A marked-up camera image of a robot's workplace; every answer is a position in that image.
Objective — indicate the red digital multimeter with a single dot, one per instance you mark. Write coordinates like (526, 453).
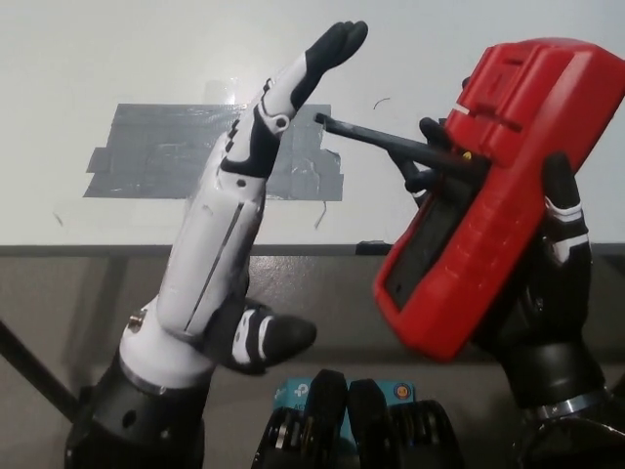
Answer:
(512, 195)

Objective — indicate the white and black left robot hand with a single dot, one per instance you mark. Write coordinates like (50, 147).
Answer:
(210, 254)

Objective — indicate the grey duct tape patch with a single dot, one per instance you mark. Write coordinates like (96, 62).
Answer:
(151, 156)

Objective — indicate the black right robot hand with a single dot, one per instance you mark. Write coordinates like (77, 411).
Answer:
(552, 342)

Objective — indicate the small black tape strip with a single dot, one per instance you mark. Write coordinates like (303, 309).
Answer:
(372, 247)

